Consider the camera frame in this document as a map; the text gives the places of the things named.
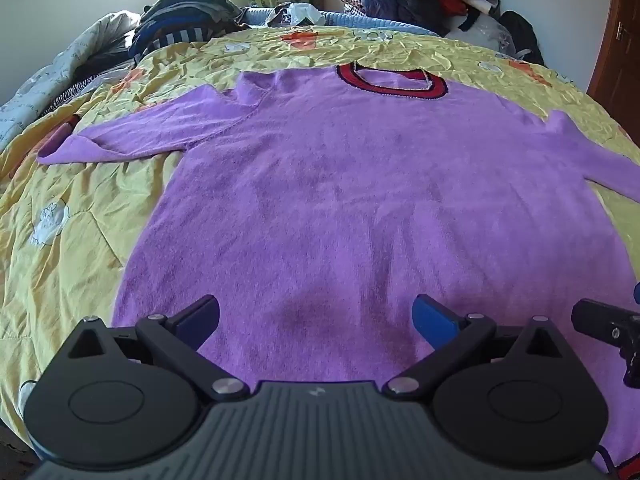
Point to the white plastic bag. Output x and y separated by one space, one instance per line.
306 14

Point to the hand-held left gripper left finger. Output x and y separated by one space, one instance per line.
197 320

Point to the light blue quilted blanket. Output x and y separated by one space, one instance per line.
350 21

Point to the checked cloth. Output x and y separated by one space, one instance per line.
350 0

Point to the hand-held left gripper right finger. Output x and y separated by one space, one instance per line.
432 317

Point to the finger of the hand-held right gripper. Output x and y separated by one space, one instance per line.
605 325
637 294

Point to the pile of dark folded clothes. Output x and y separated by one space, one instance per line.
185 20

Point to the yellow carrot print quilt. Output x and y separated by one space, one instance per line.
75 260

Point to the black backpack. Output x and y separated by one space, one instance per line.
522 35

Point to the purple sweater with red collar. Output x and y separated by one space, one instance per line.
350 185

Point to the navy blue jacket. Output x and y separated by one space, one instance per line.
400 10

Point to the brown wooden door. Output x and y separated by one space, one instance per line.
617 75

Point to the clear plastic bag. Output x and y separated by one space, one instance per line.
487 35

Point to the grey white printed quilt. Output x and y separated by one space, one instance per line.
65 65

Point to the dark printed bag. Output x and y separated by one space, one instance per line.
280 16

